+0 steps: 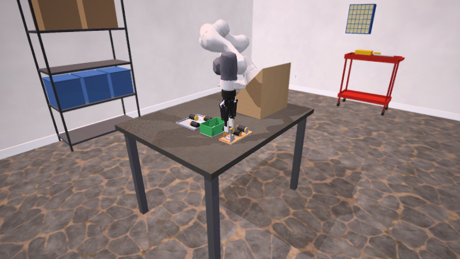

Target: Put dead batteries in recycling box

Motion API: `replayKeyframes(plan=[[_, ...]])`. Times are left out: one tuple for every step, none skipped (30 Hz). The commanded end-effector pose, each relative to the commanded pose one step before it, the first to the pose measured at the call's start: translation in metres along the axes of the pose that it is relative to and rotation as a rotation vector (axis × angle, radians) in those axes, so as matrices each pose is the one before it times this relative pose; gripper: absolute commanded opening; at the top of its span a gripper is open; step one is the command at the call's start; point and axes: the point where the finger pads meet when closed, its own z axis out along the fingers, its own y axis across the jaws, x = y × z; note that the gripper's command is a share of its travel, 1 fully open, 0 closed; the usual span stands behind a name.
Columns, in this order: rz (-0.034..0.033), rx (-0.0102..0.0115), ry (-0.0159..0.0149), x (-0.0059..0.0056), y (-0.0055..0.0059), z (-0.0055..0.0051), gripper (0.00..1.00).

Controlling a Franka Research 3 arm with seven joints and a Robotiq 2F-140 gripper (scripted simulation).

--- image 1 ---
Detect green open box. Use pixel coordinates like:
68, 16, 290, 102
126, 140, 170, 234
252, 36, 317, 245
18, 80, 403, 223
200, 117, 224, 137

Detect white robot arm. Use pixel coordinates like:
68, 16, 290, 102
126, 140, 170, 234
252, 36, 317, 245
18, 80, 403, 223
199, 20, 260, 91

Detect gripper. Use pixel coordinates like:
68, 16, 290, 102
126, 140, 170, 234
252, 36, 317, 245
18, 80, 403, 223
219, 89, 238, 133

